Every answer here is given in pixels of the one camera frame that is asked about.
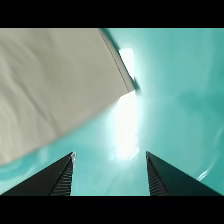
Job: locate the white garment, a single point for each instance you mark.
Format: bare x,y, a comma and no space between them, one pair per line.
50,83

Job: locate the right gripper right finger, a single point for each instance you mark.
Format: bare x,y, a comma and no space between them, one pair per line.
170,181

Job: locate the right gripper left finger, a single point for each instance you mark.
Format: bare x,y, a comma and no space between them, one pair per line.
53,180

